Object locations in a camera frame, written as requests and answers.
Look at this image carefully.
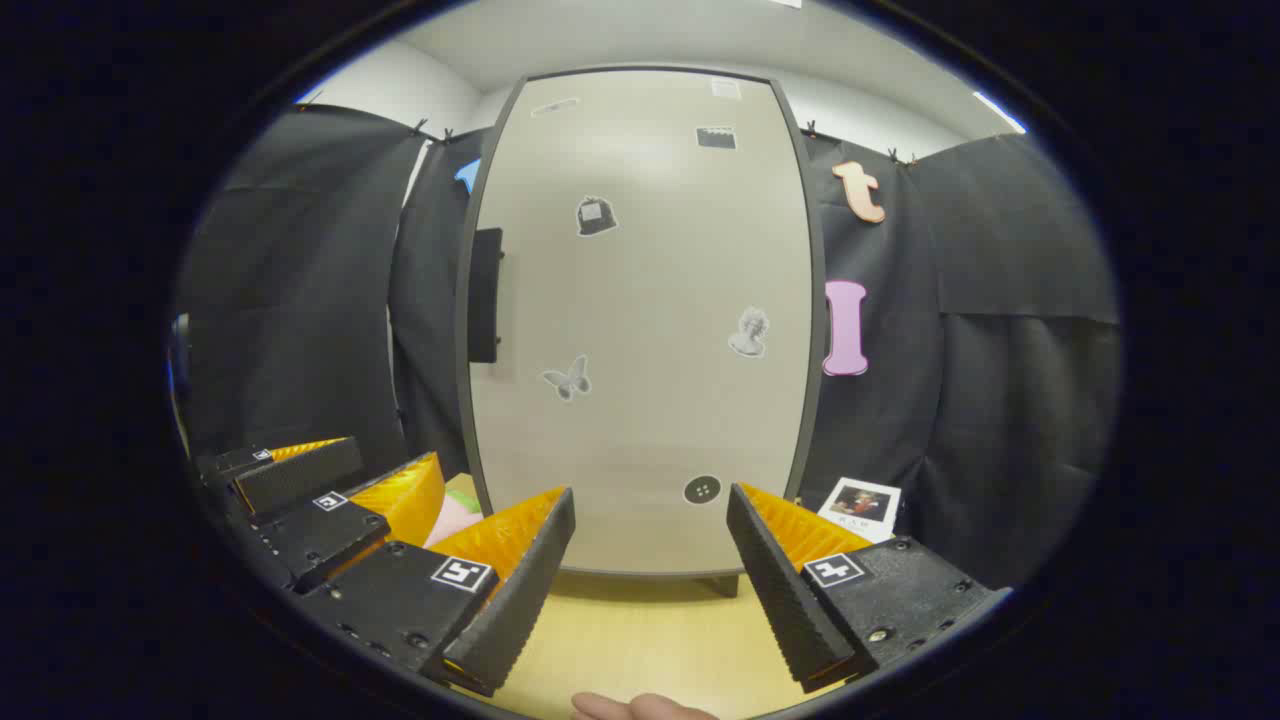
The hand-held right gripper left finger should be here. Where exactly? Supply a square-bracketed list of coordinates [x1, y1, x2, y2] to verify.
[298, 487, 578, 698]

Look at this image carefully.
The dark grey cabinet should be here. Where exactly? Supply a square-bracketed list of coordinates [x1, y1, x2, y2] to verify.
[455, 65, 829, 599]

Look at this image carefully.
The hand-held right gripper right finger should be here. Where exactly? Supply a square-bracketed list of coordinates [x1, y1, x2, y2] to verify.
[726, 482, 1009, 694]

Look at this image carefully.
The beige cabinet door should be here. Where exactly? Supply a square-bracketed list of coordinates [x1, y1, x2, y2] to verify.
[470, 72, 814, 577]

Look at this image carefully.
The black cabinet door handle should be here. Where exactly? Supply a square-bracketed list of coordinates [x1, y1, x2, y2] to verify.
[467, 227, 505, 364]

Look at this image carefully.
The black backdrop cloth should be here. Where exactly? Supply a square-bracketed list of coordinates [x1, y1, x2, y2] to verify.
[178, 100, 1121, 591]

